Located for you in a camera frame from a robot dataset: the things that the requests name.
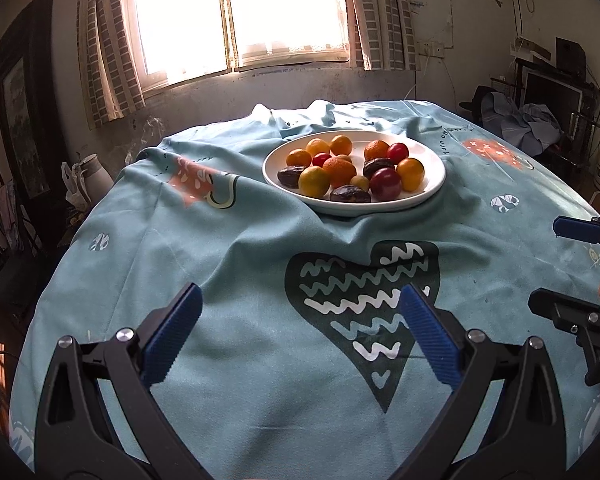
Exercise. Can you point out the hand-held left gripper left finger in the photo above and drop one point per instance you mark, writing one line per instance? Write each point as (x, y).
(172, 335)

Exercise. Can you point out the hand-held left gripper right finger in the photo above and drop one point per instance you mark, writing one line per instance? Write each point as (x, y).
(430, 335)

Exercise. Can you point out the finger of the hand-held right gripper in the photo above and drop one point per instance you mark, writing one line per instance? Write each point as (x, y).
(580, 228)
(565, 310)

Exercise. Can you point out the white round plate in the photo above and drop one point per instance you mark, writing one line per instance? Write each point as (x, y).
(422, 152)

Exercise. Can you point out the large bumpy orange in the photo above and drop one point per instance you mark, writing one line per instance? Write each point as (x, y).
(339, 172)

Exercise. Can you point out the yellow round fruit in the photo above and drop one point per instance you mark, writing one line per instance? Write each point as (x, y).
(314, 182)

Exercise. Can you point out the light blue printed tablecloth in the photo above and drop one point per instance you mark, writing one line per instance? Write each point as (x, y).
(230, 270)

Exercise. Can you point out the grey-blue clothes pile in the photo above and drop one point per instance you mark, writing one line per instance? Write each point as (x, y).
(525, 120)

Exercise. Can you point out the flat screen monitor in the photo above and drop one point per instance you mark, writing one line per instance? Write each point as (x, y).
(550, 92)

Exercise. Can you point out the large red plum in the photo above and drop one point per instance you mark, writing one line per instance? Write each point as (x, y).
(385, 184)

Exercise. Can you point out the dark passion fruit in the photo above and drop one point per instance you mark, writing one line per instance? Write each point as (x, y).
(291, 177)
(350, 194)
(377, 165)

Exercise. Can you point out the orange round fruit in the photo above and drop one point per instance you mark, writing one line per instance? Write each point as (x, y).
(318, 147)
(411, 174)

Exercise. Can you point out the black hat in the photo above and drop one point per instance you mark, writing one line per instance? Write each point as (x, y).
(475, 99)

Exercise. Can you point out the small yellow-green fruit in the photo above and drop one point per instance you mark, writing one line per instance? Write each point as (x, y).
(359, 182)

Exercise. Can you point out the black box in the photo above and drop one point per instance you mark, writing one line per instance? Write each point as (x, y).
(570, 57)

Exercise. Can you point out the white kettle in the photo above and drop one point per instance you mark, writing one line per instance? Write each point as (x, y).
(95, 172)

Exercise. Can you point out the white plastic bag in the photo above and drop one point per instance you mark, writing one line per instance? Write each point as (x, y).
(72, 185)

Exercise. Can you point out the small mandarin orange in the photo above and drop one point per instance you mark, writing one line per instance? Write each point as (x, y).
(376, 150)
(298, 158)
(341, 145)

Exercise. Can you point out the cluttered dark shelf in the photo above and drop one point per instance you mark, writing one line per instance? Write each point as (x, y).
(0, 230)

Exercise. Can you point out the brick-pattern curtain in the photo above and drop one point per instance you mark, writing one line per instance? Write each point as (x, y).
(107, 60)
(385, 20)

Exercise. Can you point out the dark framed picture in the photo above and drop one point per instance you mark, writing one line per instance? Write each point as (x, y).
(22, 95)

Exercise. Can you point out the bright window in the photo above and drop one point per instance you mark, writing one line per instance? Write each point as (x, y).
(190, 15)

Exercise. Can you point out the wall socket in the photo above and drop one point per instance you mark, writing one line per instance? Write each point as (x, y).
(432, 49)

